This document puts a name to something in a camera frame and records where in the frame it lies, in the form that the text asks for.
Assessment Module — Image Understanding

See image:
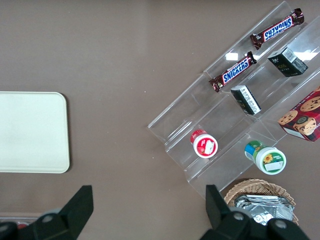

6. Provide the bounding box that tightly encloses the clear acrylic stepped display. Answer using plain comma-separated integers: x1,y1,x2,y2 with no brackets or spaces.
146,1,320,201

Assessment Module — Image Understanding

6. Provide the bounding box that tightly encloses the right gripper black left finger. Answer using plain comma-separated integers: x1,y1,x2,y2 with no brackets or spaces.
0,184,94,240

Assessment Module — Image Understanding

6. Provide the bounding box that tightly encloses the Snickers chocolate bar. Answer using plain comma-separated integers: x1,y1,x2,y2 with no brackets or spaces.
249,7,305,51
208,51,258,93

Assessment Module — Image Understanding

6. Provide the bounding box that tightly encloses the cream rectangular plastic tray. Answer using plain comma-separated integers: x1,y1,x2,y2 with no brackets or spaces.
0,91,71,174

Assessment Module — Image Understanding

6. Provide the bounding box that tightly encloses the small black carton box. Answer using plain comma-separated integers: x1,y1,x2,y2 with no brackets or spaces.
230,84,262,116
267,47,309,78

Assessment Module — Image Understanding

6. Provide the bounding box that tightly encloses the green jar with white lid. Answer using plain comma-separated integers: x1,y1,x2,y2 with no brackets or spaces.
244,139,287,175

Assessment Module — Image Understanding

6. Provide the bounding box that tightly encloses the stack of foil containers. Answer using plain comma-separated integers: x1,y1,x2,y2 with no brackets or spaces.
233,194,295,226

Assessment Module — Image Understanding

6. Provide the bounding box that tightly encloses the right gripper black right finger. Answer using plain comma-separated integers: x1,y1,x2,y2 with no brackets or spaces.
199,184,311,240

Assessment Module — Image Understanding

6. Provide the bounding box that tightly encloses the light wicker basket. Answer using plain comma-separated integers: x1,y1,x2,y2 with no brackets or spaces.
223,178,300,226

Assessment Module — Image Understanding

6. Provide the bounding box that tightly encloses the red chocolate chip cookie box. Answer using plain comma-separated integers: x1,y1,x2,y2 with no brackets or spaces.
277,86,320,143

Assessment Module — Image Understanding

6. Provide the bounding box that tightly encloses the red jar with white lid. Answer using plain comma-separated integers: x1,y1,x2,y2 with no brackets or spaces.
189,129,219,159

